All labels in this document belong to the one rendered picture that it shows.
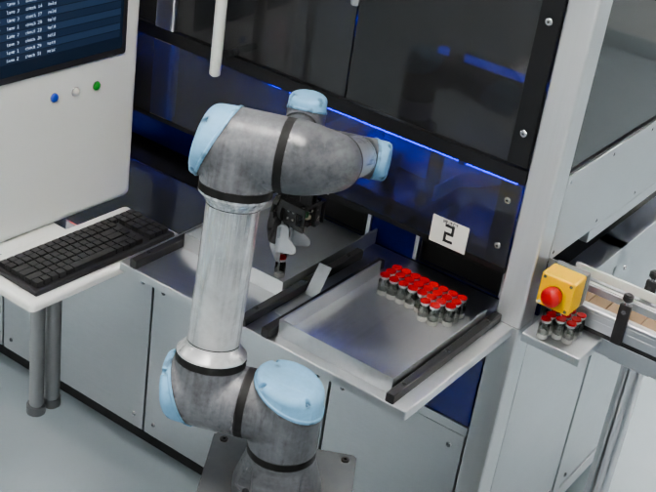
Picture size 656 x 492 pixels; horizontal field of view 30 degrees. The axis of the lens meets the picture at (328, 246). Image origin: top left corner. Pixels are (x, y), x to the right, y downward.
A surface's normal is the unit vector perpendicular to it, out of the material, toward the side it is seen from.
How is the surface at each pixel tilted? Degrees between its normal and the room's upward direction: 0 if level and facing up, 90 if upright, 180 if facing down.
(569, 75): 90
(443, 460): 90
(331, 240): 0
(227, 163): 83
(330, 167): 79
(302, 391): 7
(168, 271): 0
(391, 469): 90
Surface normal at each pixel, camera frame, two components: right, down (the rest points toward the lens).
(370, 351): 0.13, -0.87
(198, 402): -0.19, 0.31
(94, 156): 0.79, 0.39
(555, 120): -0.58, 0.32
